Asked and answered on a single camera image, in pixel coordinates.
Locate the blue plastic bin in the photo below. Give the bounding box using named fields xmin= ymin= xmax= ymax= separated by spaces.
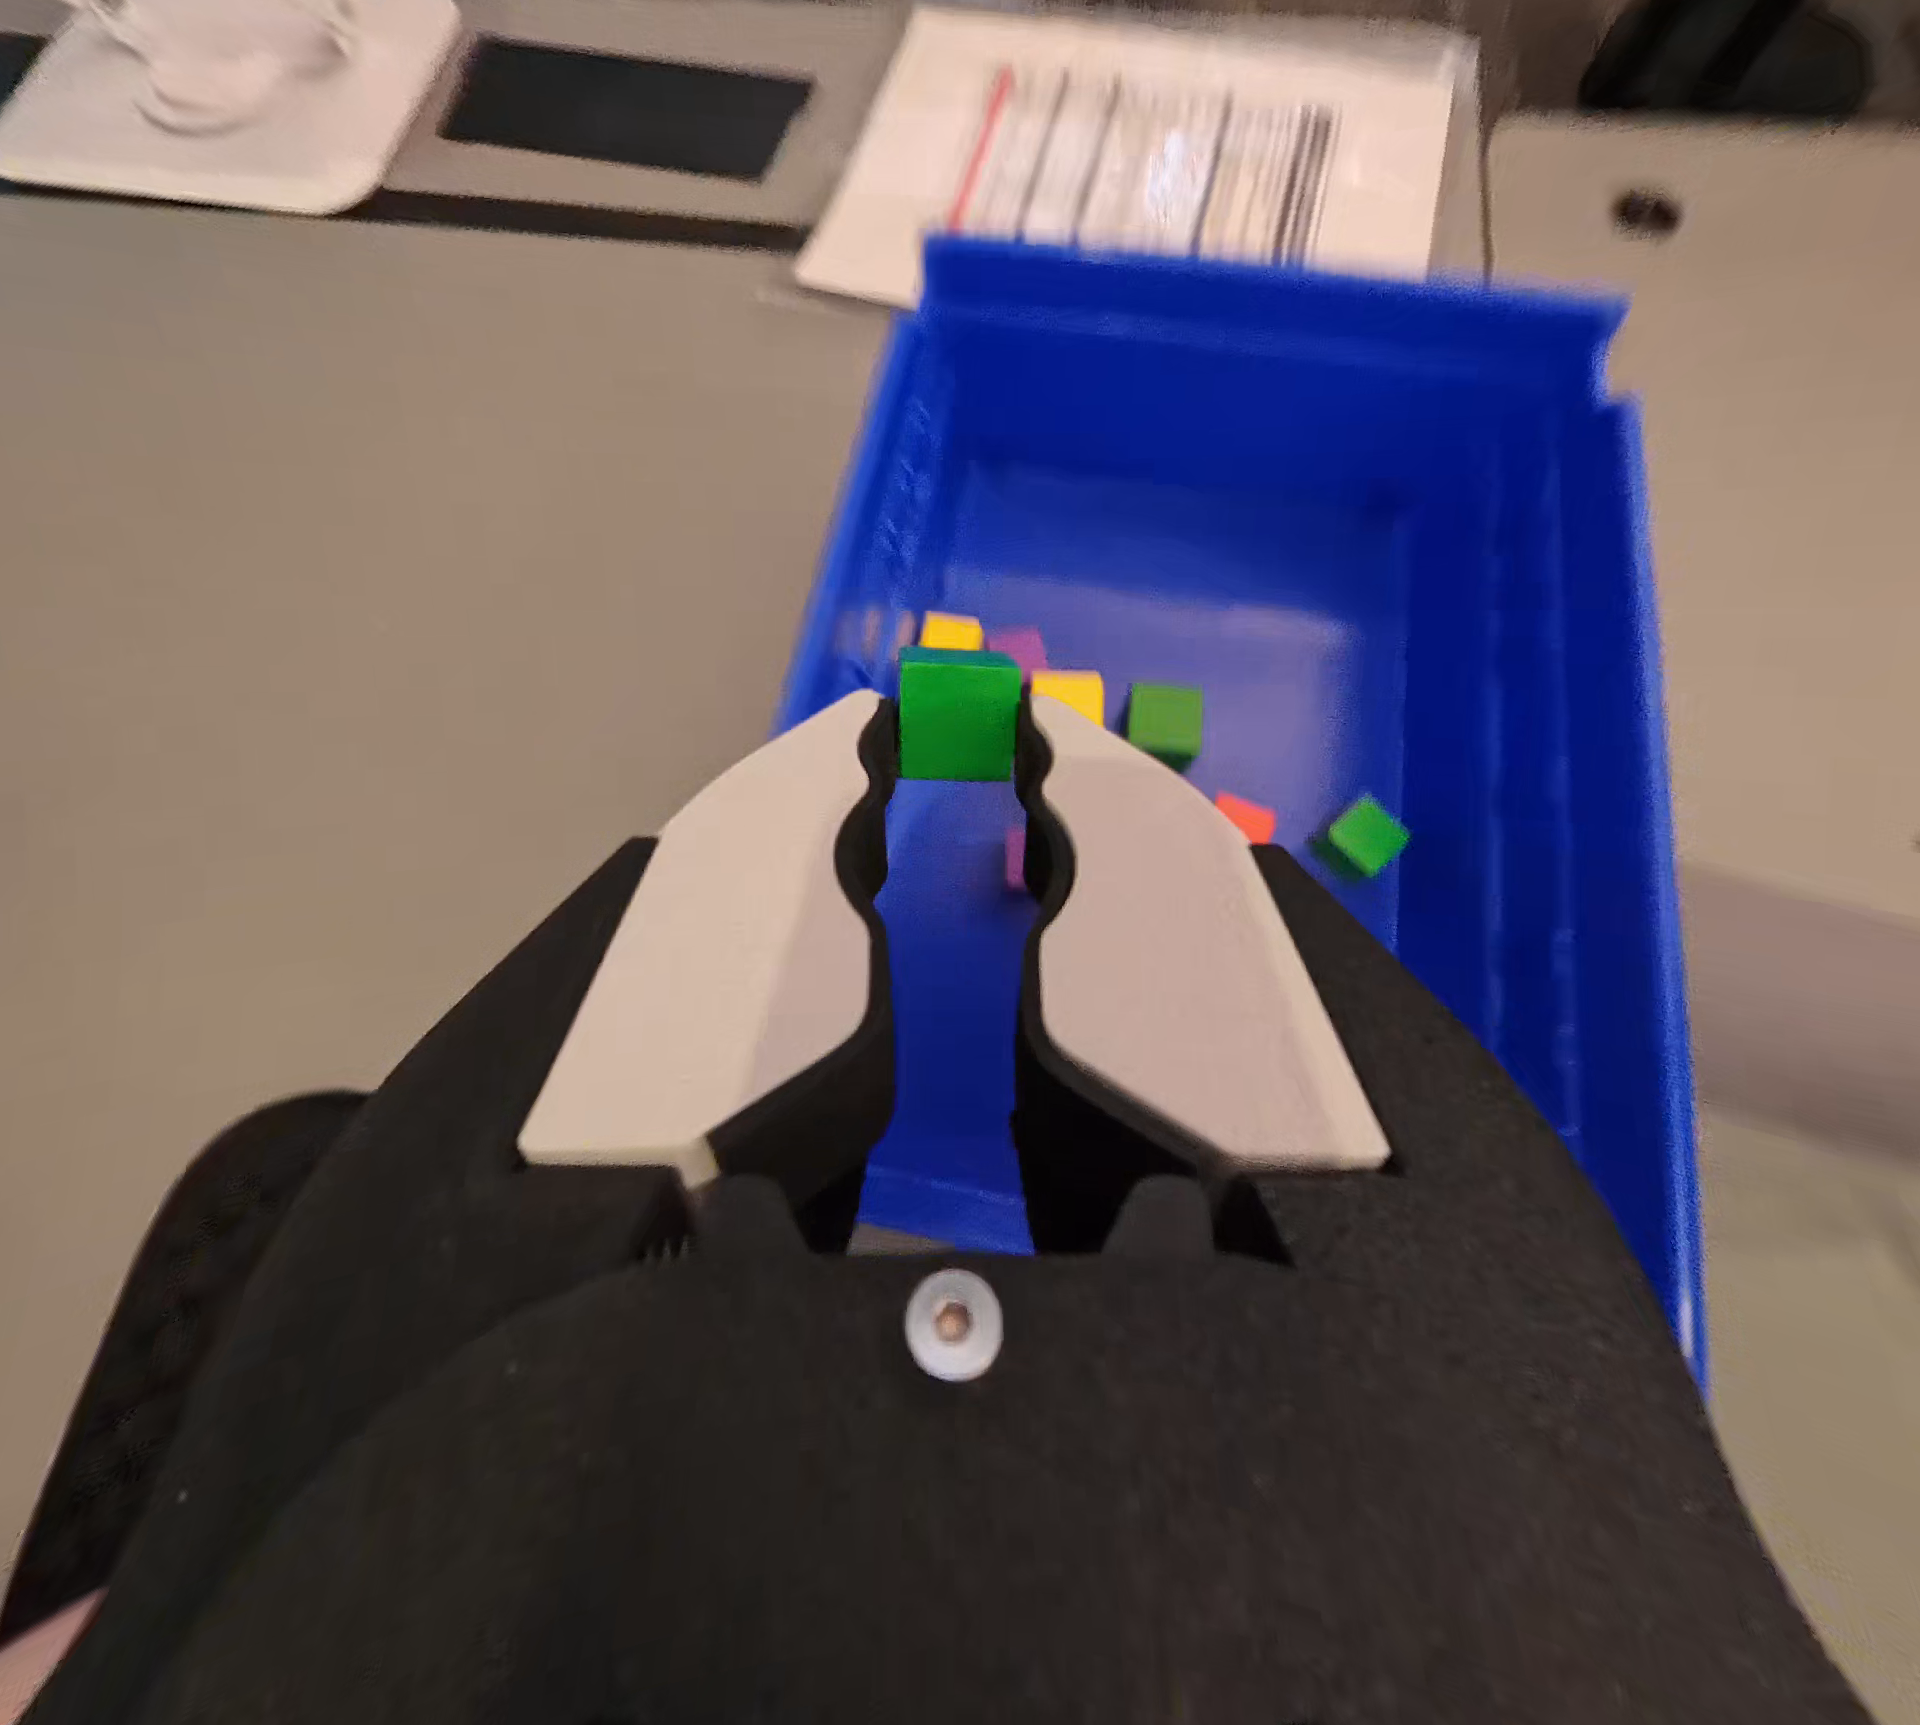
xmin=770 ymin=234 xmax=1712 ymax=1397

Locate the laminated paper sheet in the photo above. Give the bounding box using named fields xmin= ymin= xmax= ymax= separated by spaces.
xmin=795 ymin=7 xmax=1479 ymax=309

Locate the black desk flap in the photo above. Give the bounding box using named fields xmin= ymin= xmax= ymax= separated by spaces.
xmin=441 ymin=32 xmax=816 ymax=188

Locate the green wooden cube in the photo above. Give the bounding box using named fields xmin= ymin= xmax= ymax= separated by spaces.
xmin=898 ymin=645 xmax=1029 ymax=785

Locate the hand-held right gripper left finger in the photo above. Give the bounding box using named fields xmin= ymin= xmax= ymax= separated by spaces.
xmin=512 ymin=688 xmax=902 ymax=1255

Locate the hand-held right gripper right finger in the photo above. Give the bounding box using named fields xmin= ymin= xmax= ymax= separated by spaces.
xmin=1013 ymin=692 xmax=1392 ymax=1260

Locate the pile of coloured cubes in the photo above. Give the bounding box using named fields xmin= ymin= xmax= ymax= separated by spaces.
xmin=914 ymin=608 xmax=1415 ymax=898

